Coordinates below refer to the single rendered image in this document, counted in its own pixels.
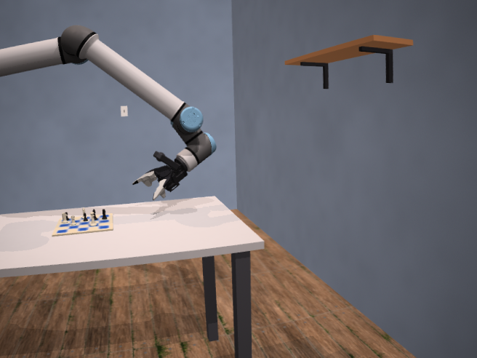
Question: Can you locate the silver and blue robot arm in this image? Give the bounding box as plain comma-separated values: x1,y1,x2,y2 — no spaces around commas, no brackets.
0,25,217,172

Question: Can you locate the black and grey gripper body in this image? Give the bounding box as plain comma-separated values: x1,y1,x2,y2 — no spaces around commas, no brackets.
156,157,188,192

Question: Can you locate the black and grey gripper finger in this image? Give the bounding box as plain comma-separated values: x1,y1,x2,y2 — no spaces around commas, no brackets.
153,174,172,200
132,168,158,187

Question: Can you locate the blue and cream chessboard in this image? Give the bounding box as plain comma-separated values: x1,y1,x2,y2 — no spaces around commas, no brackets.
52,213,113,236

